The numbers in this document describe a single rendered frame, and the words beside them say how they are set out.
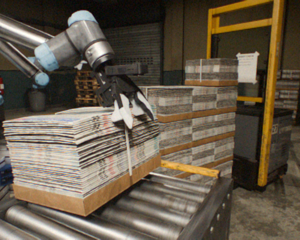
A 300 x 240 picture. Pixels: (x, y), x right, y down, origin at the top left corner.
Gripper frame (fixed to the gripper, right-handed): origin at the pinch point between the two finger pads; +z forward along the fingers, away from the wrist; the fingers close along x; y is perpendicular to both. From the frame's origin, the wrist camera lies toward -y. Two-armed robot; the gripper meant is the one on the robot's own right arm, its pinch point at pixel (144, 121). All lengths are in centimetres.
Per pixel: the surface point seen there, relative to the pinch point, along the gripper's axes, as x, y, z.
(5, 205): 21.5, 39.4, 1.3
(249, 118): -212, 21, 29
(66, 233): 21.3, 19.6, 14.7
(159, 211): 2.0, 8.5, 22.8
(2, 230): 28.1, 31.0, 7.0
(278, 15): -190, -48, -40
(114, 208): 7.7, 17.1, 16.4
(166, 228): 8.0, 3.9, 25.4
